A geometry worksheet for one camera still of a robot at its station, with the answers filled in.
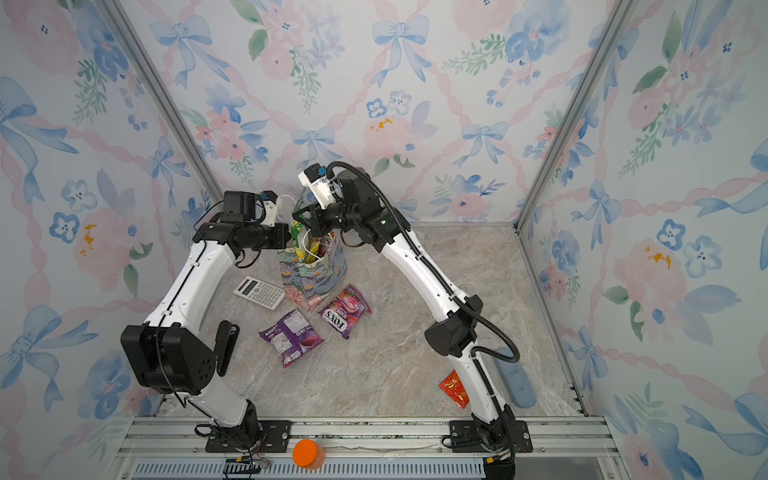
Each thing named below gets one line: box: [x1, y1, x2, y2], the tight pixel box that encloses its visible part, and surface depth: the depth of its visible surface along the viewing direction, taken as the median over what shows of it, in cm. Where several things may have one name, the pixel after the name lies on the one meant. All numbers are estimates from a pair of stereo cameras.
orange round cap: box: [292, 438, 326, 470], surface depth 65 cm
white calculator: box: [233, 275, 285, 311], surface depth 100 cm
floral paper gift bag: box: [278, 231, 348, 311], surface depth 87 cm
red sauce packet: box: [438, 370, 470, 410], surface depth 83 cm
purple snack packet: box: [259, 308, 325, 369], surface depth 90 cm
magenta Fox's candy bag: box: [318, 284, 372, 340], surface depth 94 cm
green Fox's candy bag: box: [291, 218, 320, 263], surface depth 75 cm
